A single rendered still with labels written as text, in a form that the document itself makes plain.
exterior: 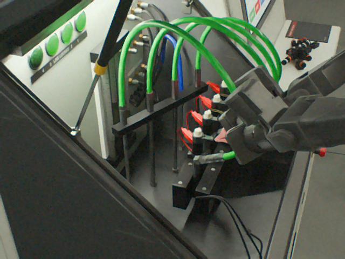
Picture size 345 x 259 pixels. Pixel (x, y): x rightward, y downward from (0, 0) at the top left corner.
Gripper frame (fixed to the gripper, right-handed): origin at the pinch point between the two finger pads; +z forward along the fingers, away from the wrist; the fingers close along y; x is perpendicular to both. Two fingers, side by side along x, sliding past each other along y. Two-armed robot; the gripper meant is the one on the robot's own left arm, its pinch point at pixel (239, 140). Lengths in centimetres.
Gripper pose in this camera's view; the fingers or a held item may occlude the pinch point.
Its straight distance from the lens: 102.0
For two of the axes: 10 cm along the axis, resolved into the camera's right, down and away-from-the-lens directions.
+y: -8.5, 4.7, -2.4
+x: 4.8, 8.8, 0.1
